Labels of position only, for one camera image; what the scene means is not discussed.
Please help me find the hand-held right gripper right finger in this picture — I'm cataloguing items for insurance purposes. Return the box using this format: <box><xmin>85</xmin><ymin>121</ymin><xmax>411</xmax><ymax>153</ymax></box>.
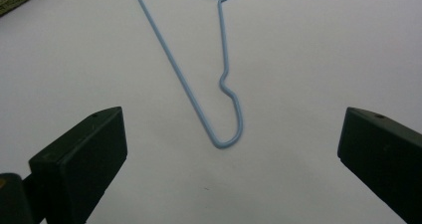
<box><xmin>336</xmin><ymin>107</ymin><xmax>422</xmax><ymax>224</ymax></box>

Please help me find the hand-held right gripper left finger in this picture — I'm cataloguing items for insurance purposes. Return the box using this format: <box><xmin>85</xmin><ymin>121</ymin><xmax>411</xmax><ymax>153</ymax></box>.
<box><xmin>22</xmin><ymin>106</ymin><xmax>128</xmax><ymax>224</ymax></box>

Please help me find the light blue wire hanger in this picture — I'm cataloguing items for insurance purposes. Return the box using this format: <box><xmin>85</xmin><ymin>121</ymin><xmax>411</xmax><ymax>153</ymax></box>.
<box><xmin>129</xmin><ymin>0</ymin><xmax>267</xmax><ymax>150</ymax></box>

